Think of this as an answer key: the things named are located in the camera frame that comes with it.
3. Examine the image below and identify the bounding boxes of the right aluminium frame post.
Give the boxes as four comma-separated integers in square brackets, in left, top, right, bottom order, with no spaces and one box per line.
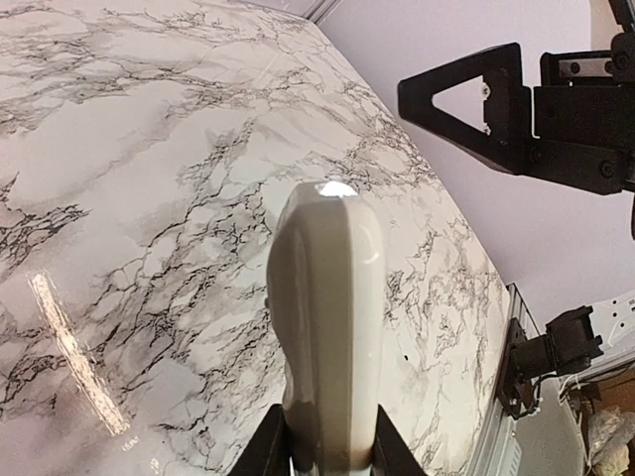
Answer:
[302,0,341,24]

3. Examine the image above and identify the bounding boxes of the front aluminium rail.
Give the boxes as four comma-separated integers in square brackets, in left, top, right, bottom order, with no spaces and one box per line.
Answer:
[467,284,556,476]

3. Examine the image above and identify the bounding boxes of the white remote control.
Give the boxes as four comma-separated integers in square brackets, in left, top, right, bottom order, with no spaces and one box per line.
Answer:
[267,180,386,475]

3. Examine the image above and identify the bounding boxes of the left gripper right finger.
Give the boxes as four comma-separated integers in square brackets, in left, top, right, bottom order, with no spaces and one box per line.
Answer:
[371,406,422,476]

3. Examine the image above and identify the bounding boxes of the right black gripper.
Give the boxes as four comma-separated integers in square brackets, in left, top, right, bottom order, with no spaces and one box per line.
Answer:
[397,31,634,195]

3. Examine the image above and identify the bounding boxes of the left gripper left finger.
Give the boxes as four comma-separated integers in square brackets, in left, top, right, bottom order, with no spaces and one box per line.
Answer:
[230,404,291,476]

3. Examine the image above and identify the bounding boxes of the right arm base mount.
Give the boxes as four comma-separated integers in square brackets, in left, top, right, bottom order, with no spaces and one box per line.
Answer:
[495,318,550,420]

